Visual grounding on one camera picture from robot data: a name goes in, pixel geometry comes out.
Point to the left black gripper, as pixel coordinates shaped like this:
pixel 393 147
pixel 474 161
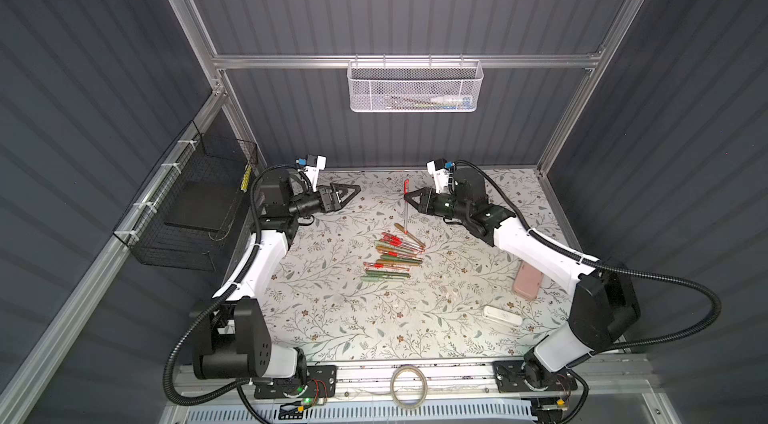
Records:
pixel 327 199

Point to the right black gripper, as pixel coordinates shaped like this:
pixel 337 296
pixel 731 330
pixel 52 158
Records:
pixel 431 202

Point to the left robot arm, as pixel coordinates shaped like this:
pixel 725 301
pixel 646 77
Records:
pixel 228 337

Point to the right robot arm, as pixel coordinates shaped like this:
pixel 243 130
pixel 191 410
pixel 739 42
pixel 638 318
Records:
pixel 604 304

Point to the floral table mat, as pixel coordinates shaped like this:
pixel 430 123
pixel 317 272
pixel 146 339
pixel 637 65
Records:
pixel 316 301

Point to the white rectangular eraser box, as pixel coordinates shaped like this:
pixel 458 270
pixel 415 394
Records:
pixel 501 316

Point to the pink pencil case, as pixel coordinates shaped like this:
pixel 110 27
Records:
pixel 527 282

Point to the roll of clear tape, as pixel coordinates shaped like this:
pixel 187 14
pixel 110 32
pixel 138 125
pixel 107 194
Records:
pixel 408 387

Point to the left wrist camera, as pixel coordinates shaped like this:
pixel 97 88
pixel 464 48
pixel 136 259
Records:
pixel 311 166

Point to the white wire mesh basket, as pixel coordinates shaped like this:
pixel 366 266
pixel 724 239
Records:
pixel 414 86

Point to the black wire basket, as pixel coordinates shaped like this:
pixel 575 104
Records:
pixel 191 215

